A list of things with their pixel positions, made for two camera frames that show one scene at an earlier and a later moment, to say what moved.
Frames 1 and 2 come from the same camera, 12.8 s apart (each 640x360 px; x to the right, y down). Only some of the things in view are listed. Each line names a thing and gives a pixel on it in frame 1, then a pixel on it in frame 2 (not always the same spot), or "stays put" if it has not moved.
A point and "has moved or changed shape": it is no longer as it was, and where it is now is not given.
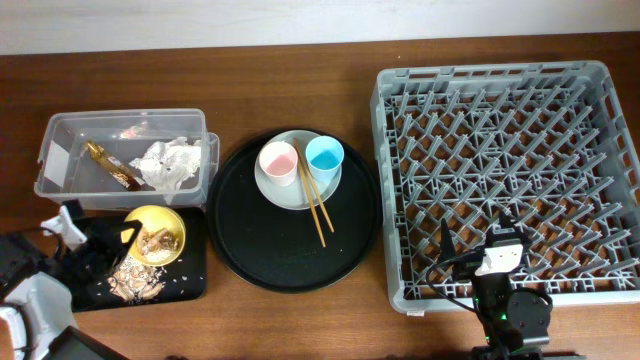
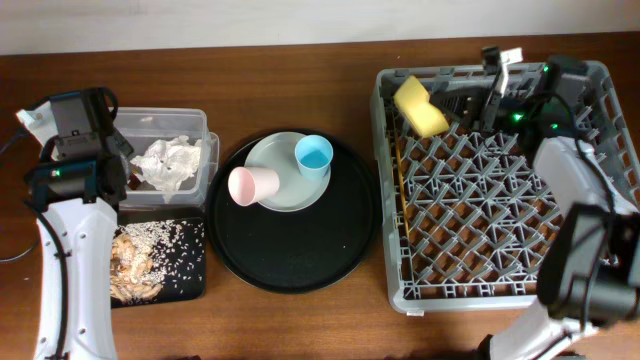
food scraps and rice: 135,281 has moved or changed shape
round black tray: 280,249 stays put
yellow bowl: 160,238 to 413,99
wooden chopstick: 309,193 to 402,186
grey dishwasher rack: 546,143 stays put
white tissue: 166,167 stays put
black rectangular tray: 185,275 stays put
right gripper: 447,249 to 474,114
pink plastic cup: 278,160 to 248,186
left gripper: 98,245 to 118,167
